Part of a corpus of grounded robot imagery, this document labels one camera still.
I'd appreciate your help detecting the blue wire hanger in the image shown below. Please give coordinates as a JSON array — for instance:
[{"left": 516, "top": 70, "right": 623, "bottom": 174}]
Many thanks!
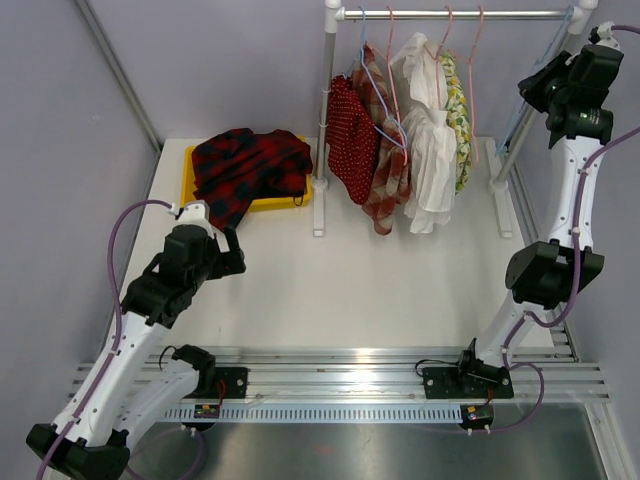
[{"left": 496, "top": 6, "right": 574, "bottom": 153}]

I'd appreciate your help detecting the dark red plaid skirt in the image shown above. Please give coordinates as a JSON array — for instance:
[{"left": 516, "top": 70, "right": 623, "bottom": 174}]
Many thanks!
[{"left": 191, "top": 127, "right": 314, "bottom": 232}]

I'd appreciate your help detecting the pink wire hanger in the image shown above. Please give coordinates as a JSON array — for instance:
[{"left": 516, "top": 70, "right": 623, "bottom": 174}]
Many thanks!
[{"left": 467, "top": 5, "right": 485, "bottom": 167}]

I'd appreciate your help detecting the lemon print skirt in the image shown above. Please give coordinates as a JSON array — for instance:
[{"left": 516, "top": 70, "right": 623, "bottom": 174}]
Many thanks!
[{"left": 440, "top": 51, "right": 472, "bottom": 193}]

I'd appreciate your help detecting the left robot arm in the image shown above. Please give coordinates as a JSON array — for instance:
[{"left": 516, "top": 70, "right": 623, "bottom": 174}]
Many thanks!
[{"left": 26, "top": 224, "right": 246, "bottom": 479}]

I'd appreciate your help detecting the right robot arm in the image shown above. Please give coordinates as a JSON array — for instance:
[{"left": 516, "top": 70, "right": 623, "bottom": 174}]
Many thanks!
[{"left": 453, "top": 40, "right": 624, "bottom": 398}]

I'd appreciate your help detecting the red polka dot skirt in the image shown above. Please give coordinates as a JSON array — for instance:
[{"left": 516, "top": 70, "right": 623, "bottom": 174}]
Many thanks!
[{"left": 327, "top": 75, "right": 378, "bottom": 205}]

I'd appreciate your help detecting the white pleated skirt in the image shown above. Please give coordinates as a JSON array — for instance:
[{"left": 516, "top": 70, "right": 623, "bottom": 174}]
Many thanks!
[{"left": 391, "top": 33, "right": 456, "bottom": 234}]

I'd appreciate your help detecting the beige red plaid skirt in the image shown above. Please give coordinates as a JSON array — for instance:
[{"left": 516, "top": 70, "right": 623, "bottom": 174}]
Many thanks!
[{"left": 352, "top": 43, "right": 411, "bottom": 235}]

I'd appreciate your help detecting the yellow plastic tray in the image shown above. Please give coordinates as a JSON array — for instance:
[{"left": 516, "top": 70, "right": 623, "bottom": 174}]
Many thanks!
[{"left": 180, "top": 134, "right": 314, "bottom": 214}]

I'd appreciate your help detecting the white clothes rack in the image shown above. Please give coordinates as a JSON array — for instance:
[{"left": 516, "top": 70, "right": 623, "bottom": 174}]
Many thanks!
[{"left": 310, "top": 0, "right": 601, "bottom": 239}]

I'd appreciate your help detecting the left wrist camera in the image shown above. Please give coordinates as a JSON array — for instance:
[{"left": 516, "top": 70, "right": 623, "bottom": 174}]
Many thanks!
[{"left": 168, "top": 200, "right": 217, "bottom": 237}]

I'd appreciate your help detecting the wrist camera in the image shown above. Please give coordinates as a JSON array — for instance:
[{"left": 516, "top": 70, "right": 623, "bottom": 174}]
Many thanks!
[
  {"left": 168, "top": 200, "right": 217, "bottom": 237},
  {"left": 589, "top": 21, "right": 620, "bottom": 50}
]

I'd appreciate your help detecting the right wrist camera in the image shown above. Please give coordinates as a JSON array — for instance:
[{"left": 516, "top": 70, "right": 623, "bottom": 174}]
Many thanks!
[{"left": 589, "top": 21, "right": 620, "bottom": 50}]

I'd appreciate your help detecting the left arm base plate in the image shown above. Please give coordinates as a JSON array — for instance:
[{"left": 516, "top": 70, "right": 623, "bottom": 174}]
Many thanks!
[{"left": 191, "top": 367, "right": 249, "bottom": 400}]

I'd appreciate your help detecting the white slotted cable duct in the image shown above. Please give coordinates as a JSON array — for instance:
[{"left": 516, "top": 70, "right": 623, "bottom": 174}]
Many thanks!
[{"left": 159, "top": 404, "right": 462, "bottom": 424}]

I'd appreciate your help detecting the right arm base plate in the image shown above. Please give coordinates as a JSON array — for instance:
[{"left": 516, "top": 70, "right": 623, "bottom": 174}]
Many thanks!
[{"left": 421, "top": 366, "right": 514, "bottom": 400}]

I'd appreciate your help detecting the aluminium mounting rail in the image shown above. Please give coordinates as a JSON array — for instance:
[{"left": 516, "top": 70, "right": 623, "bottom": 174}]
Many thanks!
[{"left": 69, "top": 319, "right": 614, "bottom": 406}]

